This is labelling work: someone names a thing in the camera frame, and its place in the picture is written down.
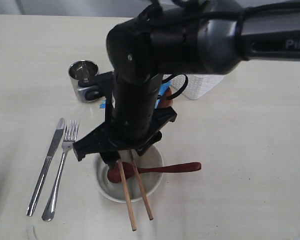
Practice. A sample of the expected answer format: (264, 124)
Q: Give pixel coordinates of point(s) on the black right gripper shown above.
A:
(102, 141)

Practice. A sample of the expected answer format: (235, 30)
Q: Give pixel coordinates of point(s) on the brown wooden spoon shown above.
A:
(113, 174)

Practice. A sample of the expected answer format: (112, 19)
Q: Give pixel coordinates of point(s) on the wooden chopstick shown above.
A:
(141, 186)
(127, 196)

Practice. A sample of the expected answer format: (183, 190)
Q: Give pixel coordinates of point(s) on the white ceramic patterned bowl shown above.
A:
(114, 191)

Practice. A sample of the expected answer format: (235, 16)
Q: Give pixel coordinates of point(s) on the stainless steel fork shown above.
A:
(70, 136)

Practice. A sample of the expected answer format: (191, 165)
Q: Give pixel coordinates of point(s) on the stainless steel knife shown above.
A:
(57, 136)

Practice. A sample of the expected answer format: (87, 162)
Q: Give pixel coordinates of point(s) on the brown round plate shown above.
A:
(164, 102)

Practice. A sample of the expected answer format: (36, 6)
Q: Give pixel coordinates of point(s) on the blue chips bag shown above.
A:
(162, 90)

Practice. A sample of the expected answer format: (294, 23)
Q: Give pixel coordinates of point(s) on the stainless steel cup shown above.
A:
(81, 67)

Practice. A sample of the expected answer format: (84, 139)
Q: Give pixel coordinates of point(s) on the white perforated plastic basket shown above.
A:
(198, 84)

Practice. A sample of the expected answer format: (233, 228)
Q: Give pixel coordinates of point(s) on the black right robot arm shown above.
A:
(205, 38)

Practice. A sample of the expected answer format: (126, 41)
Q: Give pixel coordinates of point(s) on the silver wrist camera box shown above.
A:
(92, 87)

